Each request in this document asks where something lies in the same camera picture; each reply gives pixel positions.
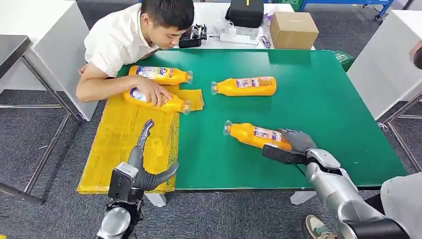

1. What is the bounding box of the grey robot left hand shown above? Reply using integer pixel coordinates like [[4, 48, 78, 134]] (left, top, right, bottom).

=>
[[127, 119, 180, 192]]

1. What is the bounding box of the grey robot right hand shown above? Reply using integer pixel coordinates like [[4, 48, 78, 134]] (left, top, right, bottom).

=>
[[280, 129, 317, 154]]

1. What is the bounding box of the person's right hand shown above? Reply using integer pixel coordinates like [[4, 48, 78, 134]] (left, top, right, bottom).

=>
[[135, 76, 173, 108]]

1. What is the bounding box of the orange drink bottle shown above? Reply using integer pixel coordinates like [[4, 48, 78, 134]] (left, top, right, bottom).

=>
[[127, 65, 194, 87], [223, 120, 294, 152], [122, 87, 192, 115], [211, 76, 277, 97]]

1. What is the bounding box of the white table foot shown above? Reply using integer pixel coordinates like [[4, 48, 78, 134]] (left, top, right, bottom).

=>
[[145, 193, 167, 208], [290, 190, 317, 206]]

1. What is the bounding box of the green table mat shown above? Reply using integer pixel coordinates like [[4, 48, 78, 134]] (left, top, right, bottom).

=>
[[117, 48, 409, 191]]

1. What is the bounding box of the yellow sheet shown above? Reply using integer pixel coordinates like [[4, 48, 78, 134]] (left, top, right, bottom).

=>
[[76, 84, 205, 195]]

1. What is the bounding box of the black electronic device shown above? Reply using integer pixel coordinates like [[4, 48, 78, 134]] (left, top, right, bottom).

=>
[[179, 23, 209, 49]]

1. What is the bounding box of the person's shoe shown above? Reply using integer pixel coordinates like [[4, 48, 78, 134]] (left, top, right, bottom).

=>
[[304, 214, 338, 239]]

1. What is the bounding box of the white table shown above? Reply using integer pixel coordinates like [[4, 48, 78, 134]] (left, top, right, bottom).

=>
[[0, 0, 100, 121], [346, 9, 422, 172]]

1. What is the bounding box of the white desk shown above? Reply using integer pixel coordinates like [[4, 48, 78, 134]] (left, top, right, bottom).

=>
[[158, 2, 316, 51]]

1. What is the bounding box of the white power strip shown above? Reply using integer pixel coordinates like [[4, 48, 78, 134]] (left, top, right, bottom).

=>
[[219, 31, 259, 46]]

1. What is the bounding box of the brown cardboard box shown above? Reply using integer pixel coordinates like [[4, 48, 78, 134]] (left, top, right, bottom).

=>
[[269, 11, 320, 50]]

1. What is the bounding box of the person in grey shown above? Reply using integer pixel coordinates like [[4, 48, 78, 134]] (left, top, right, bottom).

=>
[[364, 171, 422, 239]]

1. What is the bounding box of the black bag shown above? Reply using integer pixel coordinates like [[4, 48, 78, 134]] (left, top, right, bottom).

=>
[[224, 0, 264, 29]]

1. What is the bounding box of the green plastic crate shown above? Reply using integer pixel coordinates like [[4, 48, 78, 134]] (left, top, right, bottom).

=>
[[273, 0, 304, 11]]

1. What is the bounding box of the steel table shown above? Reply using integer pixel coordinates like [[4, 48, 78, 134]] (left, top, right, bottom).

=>
[[0, 34, 83, 205]]

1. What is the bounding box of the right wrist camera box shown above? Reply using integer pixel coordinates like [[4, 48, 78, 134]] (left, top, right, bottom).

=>
[[262, 144, 310, 166]]

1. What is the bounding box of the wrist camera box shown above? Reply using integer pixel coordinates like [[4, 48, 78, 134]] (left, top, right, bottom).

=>
[[108, 162, 140, 203], [262, 144, 310, 166]]

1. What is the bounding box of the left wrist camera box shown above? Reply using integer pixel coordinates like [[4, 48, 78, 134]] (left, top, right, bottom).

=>
[[108, 162, 140, 203]]

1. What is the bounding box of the blue metal frame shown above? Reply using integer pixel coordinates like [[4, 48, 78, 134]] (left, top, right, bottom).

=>
[[299, 0, 395, 20]]

